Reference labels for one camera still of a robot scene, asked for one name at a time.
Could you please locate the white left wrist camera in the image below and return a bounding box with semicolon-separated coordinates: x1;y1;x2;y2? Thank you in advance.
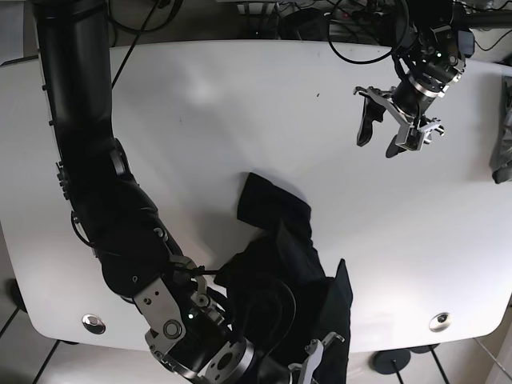
394;125;425;151

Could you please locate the left silver table grommet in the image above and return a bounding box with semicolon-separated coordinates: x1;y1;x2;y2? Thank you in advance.
82;314;106;335

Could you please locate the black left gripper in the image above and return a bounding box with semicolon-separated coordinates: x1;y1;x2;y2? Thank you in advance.
354;82;445;158

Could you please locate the right silver table grommet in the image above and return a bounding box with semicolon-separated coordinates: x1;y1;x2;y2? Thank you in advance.
429;312;452;333

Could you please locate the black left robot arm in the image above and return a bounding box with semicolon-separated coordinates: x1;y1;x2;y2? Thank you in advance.
354;1;474;158

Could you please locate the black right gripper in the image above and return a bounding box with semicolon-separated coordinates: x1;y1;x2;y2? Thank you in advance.
239;330;346;384

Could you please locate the grey T-shirt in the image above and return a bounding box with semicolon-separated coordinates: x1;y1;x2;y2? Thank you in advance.
490;76;512;184

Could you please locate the black T-shirt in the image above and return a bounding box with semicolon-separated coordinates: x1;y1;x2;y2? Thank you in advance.
214;173;353;383

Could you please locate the black round stand base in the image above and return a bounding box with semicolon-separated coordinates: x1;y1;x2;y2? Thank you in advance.
370;349;411;375

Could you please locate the silver table grommet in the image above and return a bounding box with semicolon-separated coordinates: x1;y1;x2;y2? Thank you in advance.
82;314;106;335
429;312;452;333

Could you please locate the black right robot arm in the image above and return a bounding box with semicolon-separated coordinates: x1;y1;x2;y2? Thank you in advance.
32;1;353;383

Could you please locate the black left table leg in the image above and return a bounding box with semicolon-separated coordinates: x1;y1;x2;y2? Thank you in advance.
0;278;27;338

